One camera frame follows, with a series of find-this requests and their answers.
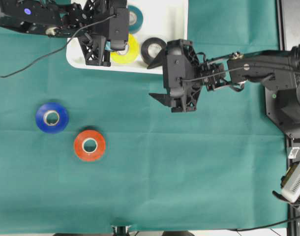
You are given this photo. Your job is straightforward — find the white plastic case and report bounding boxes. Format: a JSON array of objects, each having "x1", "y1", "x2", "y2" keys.
[{"x1": 66, "y1": 0, "x2": 188, "y2": 74}]

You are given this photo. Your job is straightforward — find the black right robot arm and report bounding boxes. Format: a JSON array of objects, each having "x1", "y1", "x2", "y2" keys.
[{"x1": 148, "y1": 39, "x2": 300, "y2": 139}]

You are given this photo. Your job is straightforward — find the black camera stand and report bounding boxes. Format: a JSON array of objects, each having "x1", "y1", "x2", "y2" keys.
[{"x1": 112, "y1": 225, "x2": 131, "y2": 236}]

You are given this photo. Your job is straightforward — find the white perforated box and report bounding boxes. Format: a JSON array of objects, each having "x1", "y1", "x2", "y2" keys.
[{"x1": 281, "y1": 162, "x2": 300, "y2": 203}]

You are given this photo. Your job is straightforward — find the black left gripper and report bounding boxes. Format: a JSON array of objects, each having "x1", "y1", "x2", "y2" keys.
[{"x1": 78, "y1": 0, "x2": 129, "y2": 66}]

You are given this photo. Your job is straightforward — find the black tape roll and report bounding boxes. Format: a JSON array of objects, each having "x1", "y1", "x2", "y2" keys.
[{"x1": 141, "y1": 37, "x2": 167, "y2": 65}]

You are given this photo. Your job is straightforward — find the black cable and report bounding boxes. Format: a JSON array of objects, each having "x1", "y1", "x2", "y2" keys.
[{"x1": 228, "y1": 213, "x2": 300, "y2": 232}]

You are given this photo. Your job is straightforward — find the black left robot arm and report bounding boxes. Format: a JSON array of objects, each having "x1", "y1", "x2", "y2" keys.
[{"x1": 0, "y1": 0, "x2": 129, "y2": 67}]

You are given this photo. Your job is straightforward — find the blue tape roll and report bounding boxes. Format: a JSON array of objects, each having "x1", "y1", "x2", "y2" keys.
[{"x1": 35, "y1": 102, "x2": 69, "y2": 134}]

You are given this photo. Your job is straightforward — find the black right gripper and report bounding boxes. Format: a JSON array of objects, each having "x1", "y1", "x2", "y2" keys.
[{"x1": 147, "y1": 39, "x2": 202, "y2": 113}]

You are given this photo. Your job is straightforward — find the teal green tape roll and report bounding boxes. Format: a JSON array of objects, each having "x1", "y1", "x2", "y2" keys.
[{"x1": 128, "y1": 5, "x2": 144, "y2": 34}]

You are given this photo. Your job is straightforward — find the yellow tape roll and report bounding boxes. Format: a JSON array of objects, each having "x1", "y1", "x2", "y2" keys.
[{"x1": 110, "y1": 34, "x2": 140, "y2": 64}]

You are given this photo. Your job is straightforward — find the green table cloth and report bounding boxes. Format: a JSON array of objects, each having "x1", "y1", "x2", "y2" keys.
[{"x1": 0, "y1": 0, "x2": 288, "y2": 234}]

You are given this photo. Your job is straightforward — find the red tape roll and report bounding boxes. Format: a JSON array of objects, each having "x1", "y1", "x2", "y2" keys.
[{"x1": 73, "y1": 130, "x2": 106, "y2": 162}]

